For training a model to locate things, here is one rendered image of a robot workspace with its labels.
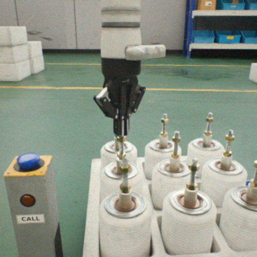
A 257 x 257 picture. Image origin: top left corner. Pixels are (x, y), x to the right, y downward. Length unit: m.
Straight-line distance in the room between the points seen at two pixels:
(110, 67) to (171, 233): 0.31
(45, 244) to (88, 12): 5.34
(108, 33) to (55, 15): 5.41
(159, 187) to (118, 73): 0.26
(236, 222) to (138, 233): 0.18
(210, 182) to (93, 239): 0.28
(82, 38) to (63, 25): 0.45
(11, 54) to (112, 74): 2.54
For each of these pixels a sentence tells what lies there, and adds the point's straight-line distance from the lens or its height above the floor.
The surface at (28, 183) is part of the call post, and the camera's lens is 0.49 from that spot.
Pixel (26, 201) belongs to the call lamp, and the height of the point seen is 0.26.
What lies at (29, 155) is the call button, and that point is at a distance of 0.51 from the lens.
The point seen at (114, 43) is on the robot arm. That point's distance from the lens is 0.47.
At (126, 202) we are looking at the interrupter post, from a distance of 0.47.
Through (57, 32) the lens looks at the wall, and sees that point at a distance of 5.86.
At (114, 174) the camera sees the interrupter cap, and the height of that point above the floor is 0.25.
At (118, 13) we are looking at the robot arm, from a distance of 0.47.
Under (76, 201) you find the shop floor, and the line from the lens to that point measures 0.93.
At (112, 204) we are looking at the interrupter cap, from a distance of 0.49.
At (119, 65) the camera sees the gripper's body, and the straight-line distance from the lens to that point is 0.47.
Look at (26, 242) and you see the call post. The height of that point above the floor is 0.17.
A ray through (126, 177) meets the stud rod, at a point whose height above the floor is 0.31.
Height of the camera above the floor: 0.55
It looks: 21 degrees down
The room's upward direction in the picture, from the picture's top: straight up
